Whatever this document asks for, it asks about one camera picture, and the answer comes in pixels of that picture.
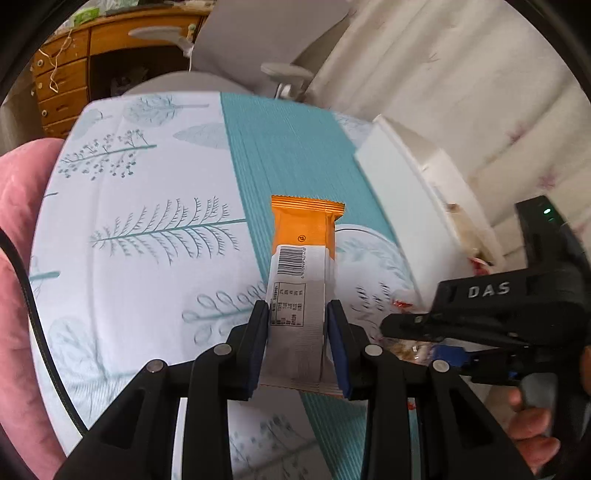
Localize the person's right hand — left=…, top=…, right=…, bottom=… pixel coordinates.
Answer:
left=507, top=387, right=560, bottom=476

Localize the wastebasket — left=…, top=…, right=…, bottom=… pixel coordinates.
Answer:
left=108, top=67, right=139, bottom=93

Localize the clear nut bar packet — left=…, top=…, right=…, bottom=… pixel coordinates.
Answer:
left=375, top=298, right=444, bottom=412

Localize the orange white snack packet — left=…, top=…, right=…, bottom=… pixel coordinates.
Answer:
left=259, top=195, right=346, bottom=398

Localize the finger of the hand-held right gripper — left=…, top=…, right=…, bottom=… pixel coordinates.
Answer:
left=431, top=346, right=522, bottom=386
left=379, top=311, right=529, bottom=349

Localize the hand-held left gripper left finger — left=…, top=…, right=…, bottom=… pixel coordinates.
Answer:
left=55, top=300, right=271, bottom=480

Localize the wooden desk with drawers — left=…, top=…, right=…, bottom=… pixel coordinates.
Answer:
left=30, top=9, right=213, bottom=139

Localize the white floral curtain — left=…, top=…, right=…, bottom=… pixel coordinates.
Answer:
left=295, top=0, right=591, bottom=259

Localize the black cable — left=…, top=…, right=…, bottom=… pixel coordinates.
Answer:
left=0, top=228, right=88, bottom=435

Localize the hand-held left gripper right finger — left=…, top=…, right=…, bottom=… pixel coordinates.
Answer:
left=325, top=299, right=536, bottom=480

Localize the grey office chair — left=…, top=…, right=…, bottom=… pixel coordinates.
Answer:
left=117, top=0, right=352, bottom=104

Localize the white plastic bin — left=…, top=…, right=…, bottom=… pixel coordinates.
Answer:
left=353, top=114, right=509, bottom=308

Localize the white charging cable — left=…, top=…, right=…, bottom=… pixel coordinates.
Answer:
left=39, top=32, right=75, bottom=90

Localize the clear snack packet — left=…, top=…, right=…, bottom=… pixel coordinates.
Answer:
left=466, top=251, right=497, bottom=278

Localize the green tissue pack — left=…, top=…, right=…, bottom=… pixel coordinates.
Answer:
left=69, top=7, right=100, bottom=26

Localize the pink quilt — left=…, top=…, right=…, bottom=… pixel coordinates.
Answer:
left=0, top=138, right=88, bottom=480

